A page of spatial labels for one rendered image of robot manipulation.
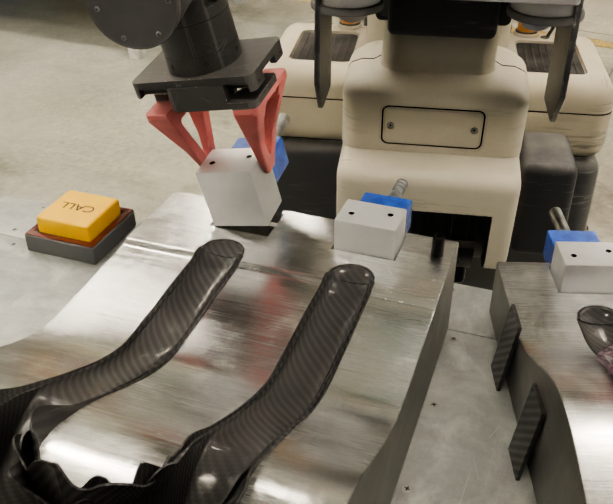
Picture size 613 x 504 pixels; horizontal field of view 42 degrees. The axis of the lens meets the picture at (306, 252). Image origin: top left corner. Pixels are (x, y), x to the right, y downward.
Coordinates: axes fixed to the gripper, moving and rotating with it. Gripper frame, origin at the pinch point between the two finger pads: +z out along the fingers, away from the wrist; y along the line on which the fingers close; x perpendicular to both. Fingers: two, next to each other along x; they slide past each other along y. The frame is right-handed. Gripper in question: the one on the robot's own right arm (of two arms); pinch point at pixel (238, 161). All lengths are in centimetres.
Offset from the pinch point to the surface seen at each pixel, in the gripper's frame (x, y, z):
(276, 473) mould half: -28.9, 13.8, 0.1
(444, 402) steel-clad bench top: -9.5, 16.8, 16.7
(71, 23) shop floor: 278, -235, 88
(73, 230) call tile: 0.4, -20.6, 7.6
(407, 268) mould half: -4.1, 14.0, 7.6
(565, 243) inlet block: 4.5, 25.0, 11.7
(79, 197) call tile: 5.3, -22.7, 7.1
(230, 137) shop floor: 176, -105, 100
